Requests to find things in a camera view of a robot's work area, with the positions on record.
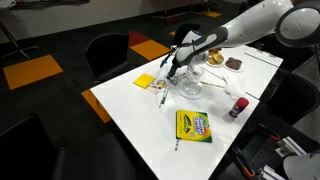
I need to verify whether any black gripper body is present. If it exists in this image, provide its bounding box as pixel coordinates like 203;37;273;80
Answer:
167;54;184;77

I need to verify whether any white round plate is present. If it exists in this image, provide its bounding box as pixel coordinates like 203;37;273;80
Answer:
175;80;206;101
204;58;224;69

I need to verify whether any clear glass cup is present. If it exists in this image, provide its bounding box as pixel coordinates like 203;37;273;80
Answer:
184;63;205;84

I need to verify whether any black orange bar clamp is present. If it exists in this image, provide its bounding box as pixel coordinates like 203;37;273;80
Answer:
258;123;283;143
233;146;258;179

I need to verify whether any thin yellow white stick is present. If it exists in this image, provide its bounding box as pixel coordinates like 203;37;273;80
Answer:
199;81;226;90

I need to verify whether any crumpled white napkin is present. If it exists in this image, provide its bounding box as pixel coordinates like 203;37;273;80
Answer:
222;74;246;100

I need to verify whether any grey metal bracket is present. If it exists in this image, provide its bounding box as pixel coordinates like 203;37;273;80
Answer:
274;136;308;159

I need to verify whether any red capped small bottle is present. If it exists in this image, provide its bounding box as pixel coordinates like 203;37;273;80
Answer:
228;97;250;119

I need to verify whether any clear glass lid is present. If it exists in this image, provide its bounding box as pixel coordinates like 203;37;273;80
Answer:
179;79;204;98

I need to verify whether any golden bread roll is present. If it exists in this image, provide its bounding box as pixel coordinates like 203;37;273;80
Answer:
207;52;225;66

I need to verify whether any chocolate topped bread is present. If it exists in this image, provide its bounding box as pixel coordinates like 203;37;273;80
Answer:
225;57;243;71

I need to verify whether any yellow sticky note pad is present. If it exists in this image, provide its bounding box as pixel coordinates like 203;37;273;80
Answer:
133;73;156;90

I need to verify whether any yellow green marker box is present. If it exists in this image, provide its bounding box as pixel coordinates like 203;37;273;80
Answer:
175;109;213;144

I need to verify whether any green white marker pen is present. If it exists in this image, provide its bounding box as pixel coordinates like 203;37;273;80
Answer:
158;87;169;110

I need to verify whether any small printed paper card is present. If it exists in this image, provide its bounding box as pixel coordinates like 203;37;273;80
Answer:
146;79;167;95

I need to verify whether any black office chair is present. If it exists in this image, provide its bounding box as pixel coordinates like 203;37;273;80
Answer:
266;71;320;126
283;43;316;73
171;22;201;48
84;32;131;83
0;113;138;180

